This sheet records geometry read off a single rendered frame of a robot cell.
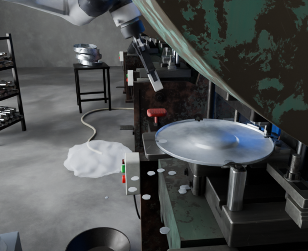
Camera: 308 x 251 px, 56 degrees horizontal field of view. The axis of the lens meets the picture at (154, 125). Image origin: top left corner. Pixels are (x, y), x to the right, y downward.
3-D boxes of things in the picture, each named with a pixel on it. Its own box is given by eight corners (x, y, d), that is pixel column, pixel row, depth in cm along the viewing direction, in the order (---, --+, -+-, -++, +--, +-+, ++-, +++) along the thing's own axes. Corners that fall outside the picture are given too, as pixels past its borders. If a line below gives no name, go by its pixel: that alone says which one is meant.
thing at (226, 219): (228, 248, 57) (231, 223, 55) (183, 151, 99) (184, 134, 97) (370, 237, 60) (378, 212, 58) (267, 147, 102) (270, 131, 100)
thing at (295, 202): (300, 228, 53) (310, 179, 50) (259, 181, 69) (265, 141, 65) (331, 226, 54) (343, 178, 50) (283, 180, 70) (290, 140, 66)
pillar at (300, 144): (296, 170, 68) (307, 112, 63) (291, 165, 70) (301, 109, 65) (305, 169, 68) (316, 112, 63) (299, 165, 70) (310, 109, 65)
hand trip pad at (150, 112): (148, 133, 103) (147, 113, 101) (146, 127, 109) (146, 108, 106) (167, 132, 104) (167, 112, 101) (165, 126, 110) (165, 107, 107)
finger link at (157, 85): (155, 69, 99) (155, 69, 98) (163, 87, 101) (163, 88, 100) (147, 73, 99) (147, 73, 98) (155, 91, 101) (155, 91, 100)
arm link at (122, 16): (110, 11, 87) (118, 29, 89) (148, -6, 87) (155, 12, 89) (109, 14, 99) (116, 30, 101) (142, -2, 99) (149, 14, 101)
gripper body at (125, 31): (118, 28, 97) (130, 54, 100) (120, 28, 89) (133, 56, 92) (139, 19, 97) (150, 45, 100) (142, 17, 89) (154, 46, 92)
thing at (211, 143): (150, 122, 86) (150, 120, 85) (245, 119, 88) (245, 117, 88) (162, 170, 59) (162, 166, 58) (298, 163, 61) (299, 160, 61)
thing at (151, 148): (146, 203, 70) (145, 153, 65) (142, 175, 83) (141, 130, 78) (246, 197, 72) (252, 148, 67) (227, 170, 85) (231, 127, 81)
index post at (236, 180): (230, 211, 58) (234, 169, 55) (225, 202, 61) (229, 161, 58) (243, 210, 58) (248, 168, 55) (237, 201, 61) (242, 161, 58)
